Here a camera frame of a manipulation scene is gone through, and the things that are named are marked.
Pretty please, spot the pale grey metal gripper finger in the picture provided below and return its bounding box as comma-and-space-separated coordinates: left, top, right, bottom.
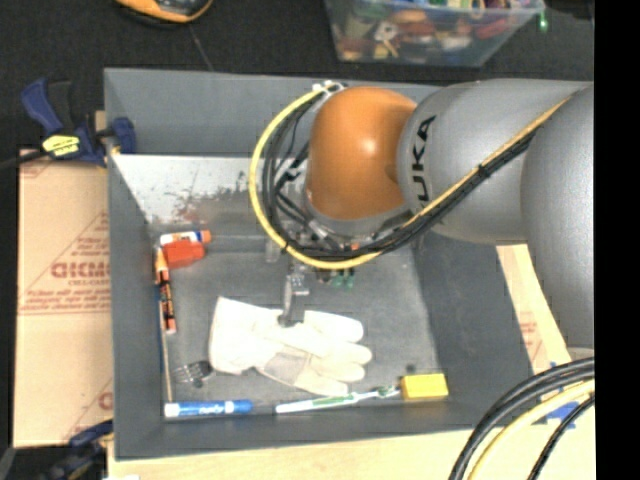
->
277, 263, 311, 329

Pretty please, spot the white work glove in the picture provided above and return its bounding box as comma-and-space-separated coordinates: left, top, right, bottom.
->
207, 295, 374, 398

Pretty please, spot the white and green toothbrush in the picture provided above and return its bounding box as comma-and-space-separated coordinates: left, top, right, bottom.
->
273, 385, 402, 415

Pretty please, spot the red-orange block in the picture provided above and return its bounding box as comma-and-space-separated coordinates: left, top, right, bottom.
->
161, 240, 207, 270

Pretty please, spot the blue marker pen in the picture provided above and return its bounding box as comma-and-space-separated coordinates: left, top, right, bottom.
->
163, 399, 255, 419

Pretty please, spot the thin wooden stick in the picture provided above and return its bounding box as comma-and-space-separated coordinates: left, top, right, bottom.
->
159, 312, 175, 404

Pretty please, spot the yellow block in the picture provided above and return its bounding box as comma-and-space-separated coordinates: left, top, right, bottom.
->
399, 372, 450, 402

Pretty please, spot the grey metal bin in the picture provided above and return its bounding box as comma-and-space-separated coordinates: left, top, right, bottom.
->
102, 67, 535, 460

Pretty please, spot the brown cardboard board red print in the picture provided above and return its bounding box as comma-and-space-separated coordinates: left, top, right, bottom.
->
11, 148, 115, 450

